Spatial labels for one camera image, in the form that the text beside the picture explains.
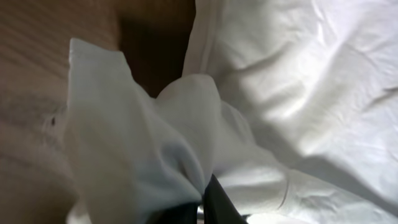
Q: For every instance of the white t-shirt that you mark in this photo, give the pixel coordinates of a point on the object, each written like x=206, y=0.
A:
x=291, y=106

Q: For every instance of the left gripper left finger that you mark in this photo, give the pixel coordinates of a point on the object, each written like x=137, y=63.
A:
x=182, y=214

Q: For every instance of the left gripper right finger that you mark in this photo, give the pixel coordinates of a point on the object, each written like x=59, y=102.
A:
x=217, y=207

